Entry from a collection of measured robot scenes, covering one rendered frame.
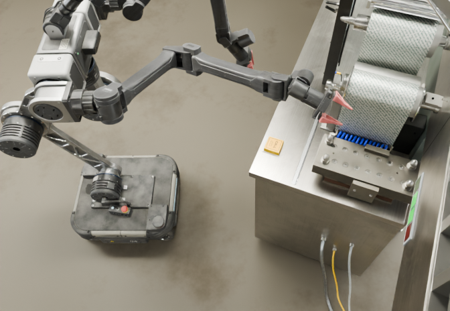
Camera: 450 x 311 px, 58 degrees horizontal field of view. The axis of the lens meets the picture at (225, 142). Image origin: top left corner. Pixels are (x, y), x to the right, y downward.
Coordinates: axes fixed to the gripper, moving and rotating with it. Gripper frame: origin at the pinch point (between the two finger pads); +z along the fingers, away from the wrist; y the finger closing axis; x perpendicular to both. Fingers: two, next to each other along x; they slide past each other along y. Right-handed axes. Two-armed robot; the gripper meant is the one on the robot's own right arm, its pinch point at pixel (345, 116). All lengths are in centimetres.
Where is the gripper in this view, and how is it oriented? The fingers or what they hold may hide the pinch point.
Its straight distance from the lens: 137.9
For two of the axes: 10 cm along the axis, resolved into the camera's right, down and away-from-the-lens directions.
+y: -4.3, 8.1, 4.1
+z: 8.7, 4.9, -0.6
